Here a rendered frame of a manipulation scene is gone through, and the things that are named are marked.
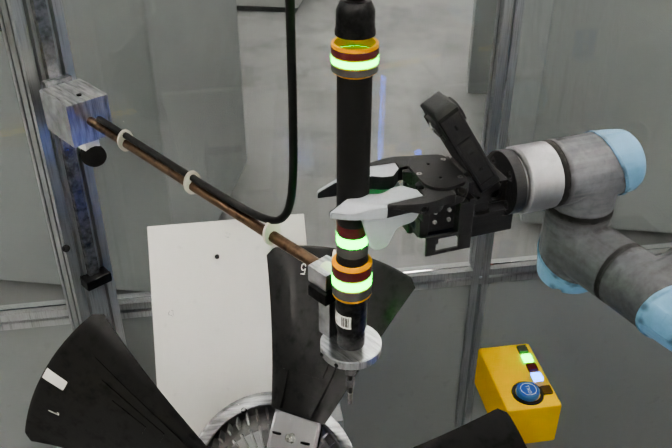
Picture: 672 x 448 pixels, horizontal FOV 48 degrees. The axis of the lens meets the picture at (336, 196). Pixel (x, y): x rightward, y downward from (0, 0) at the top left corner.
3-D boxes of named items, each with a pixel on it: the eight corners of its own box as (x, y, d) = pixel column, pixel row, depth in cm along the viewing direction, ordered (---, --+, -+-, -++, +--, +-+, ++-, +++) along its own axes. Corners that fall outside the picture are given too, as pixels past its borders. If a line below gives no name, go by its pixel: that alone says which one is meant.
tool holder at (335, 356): (295, 340, 88) (293, 272, 83) (339, 313, 92) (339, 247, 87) (350, 380, 82) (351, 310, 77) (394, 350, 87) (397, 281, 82)
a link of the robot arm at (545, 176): (569, 159, 78) (527, 127, 85) (531, 166, 77) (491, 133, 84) (559, 220, 82) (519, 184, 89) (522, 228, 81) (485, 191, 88)
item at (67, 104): (44, 131, 124) (34, 82, 120) (83, 118, 128) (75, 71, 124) (74, 152, 118) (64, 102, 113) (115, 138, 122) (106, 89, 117)
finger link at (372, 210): (344, 269, 74) (423, 244, 78) (344, 218, 71) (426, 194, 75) (329, 252, 77) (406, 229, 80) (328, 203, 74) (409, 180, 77)
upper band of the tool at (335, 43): (321, 72, 69) (321, 41, 68) (354, 60, 72) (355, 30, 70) (354, 85, 67) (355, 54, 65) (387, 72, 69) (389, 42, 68)
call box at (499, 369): (472, 387, 147) (477, 346, 142) (521, 382, 149) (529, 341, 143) (500, 453, 134) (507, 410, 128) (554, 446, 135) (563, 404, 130)
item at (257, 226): (87, 126, 118) (85, 118, 117) (95, 123, 118) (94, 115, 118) (323, 279, 84) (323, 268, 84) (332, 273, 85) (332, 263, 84)
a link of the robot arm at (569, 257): (584, 322, 86) (601, 242, 80) (519, 270, 94) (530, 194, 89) (634, 301, 89) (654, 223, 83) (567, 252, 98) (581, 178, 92)
